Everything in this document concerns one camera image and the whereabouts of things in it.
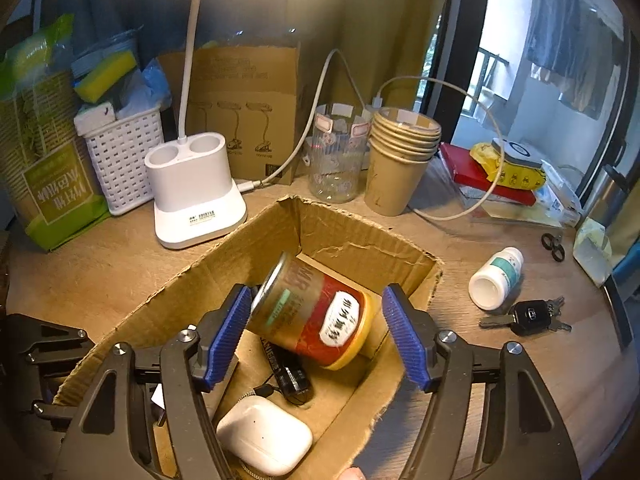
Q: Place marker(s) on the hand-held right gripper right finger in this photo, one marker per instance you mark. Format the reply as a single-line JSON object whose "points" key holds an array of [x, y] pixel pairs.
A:
{"points": [[404, 340]]}

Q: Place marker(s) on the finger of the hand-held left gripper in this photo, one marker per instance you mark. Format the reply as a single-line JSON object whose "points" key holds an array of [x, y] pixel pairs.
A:
{"points": [[52, 410], [55, 347]]}

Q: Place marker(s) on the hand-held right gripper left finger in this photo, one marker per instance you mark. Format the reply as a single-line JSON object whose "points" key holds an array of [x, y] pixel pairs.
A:
{"points": [[230, 335]]}

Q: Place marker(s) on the black flashlight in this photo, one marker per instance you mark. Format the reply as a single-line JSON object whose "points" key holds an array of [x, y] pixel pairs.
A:
{"points": [[290, 375]]}

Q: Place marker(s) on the food jar with red label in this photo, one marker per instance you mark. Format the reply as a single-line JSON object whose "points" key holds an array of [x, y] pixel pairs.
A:
{"points": [[310, 320]]}

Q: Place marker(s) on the cardboard box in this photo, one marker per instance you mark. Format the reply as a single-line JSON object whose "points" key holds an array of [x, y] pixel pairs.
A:
{"points": [[350, 255]]}

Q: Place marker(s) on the white earbuds case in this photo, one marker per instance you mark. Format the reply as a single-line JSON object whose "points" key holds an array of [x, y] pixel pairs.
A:
{"points": [[265, 435]]}

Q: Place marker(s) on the person's right hand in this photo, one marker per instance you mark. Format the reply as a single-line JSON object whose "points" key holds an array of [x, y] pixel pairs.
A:
{"points": [[352, 474]]}

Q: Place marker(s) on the white pill bottle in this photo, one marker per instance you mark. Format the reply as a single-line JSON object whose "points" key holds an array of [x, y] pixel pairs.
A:
{"points": [[500, 275]]}

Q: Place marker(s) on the white desk lamp base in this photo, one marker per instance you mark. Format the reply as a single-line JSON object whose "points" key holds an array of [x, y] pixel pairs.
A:
{"points": [[200, 220]]}

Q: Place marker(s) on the black car key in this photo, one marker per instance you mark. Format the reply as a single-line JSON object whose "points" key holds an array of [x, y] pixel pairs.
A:
{"points": [[530, 316]]}

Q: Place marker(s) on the green paper cup packet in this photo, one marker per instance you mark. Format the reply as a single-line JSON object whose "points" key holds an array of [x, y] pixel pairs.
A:
{"points": [[50, 195]]}

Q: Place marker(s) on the stack of brown paper cups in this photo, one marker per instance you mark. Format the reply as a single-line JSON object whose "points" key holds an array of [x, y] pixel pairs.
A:
{"points": [[390, 185]]}

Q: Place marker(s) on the small metal keys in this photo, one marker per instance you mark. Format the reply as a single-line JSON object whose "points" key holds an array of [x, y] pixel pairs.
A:
{"points": [[559, 310]]}

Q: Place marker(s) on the small black scissors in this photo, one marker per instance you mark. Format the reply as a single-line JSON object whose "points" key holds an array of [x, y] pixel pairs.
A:
{"points": [[550, 246]]}

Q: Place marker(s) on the clear glass jar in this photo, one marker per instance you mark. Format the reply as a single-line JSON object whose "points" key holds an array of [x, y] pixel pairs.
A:
{"points": [[335, 175]]}

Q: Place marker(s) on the red book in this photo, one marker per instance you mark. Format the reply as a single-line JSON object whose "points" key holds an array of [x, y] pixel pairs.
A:
{"points": [[460, 170]]}

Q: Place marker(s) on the white woven plastic basket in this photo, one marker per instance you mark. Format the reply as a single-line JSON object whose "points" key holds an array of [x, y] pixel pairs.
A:
{"points": [[125, 170]]}

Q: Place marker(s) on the yellow snack packet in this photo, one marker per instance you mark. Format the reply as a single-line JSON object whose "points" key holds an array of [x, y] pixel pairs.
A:
{"points": [[520, 178]]}

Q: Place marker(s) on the clear plastic document folder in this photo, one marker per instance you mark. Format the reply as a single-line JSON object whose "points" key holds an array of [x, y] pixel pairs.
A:
{"points": [[550, 205]]}

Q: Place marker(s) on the pale yellow plastic bag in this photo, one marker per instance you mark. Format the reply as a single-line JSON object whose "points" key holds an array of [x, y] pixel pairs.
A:
{"points": [[592, 245]]}

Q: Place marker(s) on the white power adapter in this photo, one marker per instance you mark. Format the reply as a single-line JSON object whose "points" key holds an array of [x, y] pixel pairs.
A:
{"points": [[374, 110]]}

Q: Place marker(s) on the white paper pack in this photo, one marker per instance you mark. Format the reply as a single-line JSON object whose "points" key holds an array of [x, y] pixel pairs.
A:
{"points": [[95, 117]]}

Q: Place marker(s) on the brown cardboard lamp packaging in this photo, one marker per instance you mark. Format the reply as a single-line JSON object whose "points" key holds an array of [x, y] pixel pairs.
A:
{"points": [[250, 85]]}

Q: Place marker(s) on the silver metal flask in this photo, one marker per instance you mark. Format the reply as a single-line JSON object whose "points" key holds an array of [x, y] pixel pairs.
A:
{"points": [[615, 190]]}

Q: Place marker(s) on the blue plastic bag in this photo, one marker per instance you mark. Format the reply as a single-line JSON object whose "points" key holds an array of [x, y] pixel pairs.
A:
{"points": [[150, 85]]}

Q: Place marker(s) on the balcony railing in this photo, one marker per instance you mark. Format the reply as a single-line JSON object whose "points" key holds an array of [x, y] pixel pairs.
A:
{"points": [[487, 85]]}

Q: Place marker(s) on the yellow sponge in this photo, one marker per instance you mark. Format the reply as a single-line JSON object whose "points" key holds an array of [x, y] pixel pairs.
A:
{"points": [[105, 77]]}

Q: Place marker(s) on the clear plastic container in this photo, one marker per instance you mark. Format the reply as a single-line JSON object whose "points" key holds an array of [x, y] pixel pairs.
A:
{"points": [[100, 50]]}

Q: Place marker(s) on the hanging dark garment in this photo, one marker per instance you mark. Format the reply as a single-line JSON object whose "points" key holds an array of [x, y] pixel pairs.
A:
{"points": [[555, 25], [595, 70]]}

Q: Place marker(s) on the black door frame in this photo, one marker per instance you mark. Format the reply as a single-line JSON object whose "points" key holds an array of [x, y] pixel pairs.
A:
{"points": [[440, 60]]}

